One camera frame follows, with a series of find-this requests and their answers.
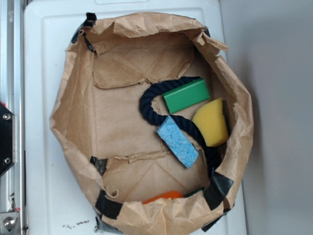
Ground orange toy carrot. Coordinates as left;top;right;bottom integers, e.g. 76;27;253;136
142;190;205;205

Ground light blue sponge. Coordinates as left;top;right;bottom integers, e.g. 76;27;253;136
156;116;199;169

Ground green rectangular block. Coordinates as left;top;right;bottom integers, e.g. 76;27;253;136
162;78;210;114

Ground yellow sponge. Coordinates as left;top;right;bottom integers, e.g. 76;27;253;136
192;98;229;147

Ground brown paper bag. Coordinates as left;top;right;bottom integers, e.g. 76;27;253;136
50;12;254;235

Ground dark blue rope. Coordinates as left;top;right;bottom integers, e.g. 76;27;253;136
139;76;222;182

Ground black mounting bracket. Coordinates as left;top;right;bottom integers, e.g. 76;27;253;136
0;102;16;177

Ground metal frame rail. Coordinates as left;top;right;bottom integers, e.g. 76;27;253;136
0;0;28;235

